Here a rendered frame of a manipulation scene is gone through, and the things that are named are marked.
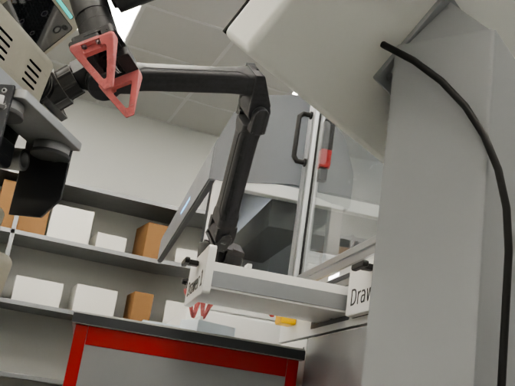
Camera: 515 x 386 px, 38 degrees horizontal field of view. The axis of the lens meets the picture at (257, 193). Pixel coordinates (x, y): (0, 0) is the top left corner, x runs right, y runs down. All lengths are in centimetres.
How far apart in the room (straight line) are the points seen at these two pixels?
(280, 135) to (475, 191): 203
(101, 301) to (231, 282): 386
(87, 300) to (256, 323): 298
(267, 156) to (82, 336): 117
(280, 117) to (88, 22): 171
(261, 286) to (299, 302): 9
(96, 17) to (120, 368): 96
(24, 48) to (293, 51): 80
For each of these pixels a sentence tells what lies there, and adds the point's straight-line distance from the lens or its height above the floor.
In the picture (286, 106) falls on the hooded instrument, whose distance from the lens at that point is 283.
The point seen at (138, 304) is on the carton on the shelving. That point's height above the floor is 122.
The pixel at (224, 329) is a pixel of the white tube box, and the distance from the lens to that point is 201.
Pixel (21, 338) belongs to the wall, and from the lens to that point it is 583.
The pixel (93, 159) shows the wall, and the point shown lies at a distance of 610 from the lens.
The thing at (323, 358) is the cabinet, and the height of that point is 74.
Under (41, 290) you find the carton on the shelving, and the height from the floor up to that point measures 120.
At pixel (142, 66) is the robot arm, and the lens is 169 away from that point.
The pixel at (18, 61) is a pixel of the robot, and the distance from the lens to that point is 150.
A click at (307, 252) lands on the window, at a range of 220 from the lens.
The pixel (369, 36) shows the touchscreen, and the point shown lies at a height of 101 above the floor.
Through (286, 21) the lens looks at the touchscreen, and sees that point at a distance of 78.
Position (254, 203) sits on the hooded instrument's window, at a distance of 271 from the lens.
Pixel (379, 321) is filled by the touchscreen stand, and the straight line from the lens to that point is 79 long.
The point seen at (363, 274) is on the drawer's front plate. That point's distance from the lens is 161.
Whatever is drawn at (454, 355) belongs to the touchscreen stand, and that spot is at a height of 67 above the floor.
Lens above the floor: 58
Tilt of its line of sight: 16 degrees up
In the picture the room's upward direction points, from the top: 9 degrees clockwise
